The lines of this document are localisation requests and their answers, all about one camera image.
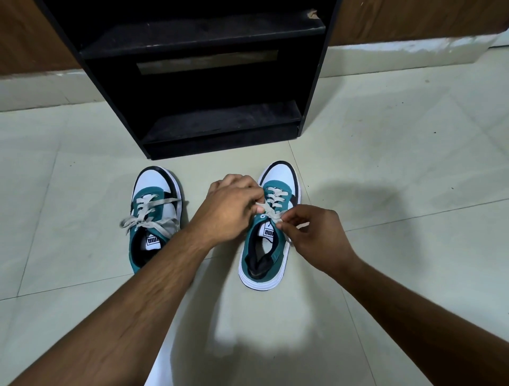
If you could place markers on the beige shoelace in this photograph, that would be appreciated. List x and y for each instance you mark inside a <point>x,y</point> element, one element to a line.
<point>274,202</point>
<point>149,216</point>

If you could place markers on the person's right forearm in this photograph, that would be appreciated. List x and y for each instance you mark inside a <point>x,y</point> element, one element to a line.
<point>425,326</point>

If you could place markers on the person's left forearm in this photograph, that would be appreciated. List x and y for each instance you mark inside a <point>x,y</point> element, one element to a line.
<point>115,318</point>

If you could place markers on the person's left hand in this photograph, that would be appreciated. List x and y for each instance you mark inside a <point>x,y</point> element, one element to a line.
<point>226,212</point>

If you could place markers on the person's right thumb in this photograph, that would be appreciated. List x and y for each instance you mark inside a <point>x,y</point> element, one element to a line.
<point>287,234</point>

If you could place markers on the black wooden shoe rack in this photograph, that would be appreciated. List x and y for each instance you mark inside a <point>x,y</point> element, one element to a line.
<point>206,75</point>

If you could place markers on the person's right hand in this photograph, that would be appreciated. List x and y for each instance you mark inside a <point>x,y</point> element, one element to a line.
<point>322,238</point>

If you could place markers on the person's left fingers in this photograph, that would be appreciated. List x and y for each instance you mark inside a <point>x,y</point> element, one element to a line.
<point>238,185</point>

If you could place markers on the teal and white sneaker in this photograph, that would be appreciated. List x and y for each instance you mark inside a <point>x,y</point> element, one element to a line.
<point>270,238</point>
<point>153,216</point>

